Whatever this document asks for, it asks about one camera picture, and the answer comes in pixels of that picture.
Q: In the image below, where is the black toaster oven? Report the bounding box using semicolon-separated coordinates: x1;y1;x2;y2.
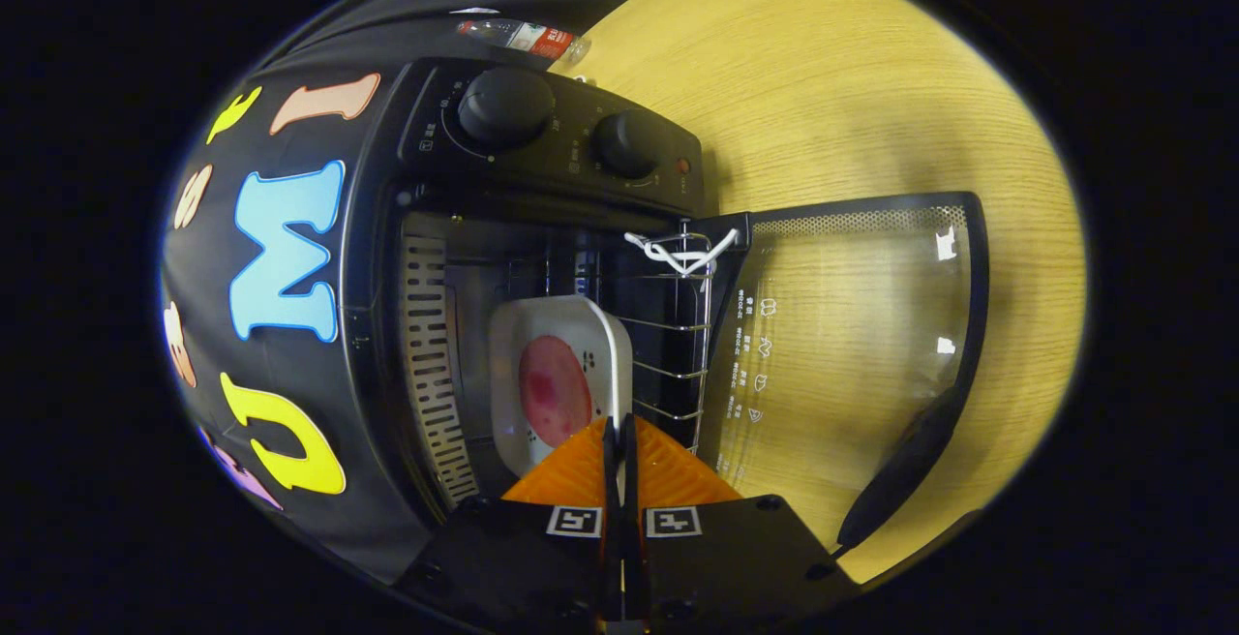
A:
344;57;990;559

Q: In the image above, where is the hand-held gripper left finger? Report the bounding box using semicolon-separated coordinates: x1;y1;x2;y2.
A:
402;414;625;631

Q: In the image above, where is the clear plastic water bottle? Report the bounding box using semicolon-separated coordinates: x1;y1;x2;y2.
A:
455;18;591;63

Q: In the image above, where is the pink meat slice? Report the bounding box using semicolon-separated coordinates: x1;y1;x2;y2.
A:
519;335;593;449

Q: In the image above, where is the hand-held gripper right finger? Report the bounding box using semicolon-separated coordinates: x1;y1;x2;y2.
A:
619;412;864;631

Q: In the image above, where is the white square plate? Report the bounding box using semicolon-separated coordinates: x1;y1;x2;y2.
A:
489;295;634;478

